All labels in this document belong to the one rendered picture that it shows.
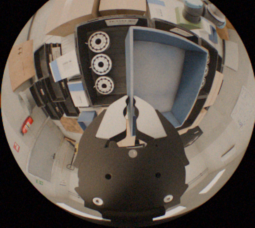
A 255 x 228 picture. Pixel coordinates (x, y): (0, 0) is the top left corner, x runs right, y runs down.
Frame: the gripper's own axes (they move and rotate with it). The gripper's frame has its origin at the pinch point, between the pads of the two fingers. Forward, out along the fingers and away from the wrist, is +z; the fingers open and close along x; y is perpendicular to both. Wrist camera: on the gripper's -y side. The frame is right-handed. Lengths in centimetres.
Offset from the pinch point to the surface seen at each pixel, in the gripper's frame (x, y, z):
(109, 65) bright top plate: -9.5, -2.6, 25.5
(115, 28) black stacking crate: -6.9, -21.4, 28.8
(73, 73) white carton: -28.2, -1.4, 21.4
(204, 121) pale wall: 343, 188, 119
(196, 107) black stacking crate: 68, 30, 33
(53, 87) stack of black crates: -114, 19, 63
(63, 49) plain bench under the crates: -48, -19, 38
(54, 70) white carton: -41.7, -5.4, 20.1
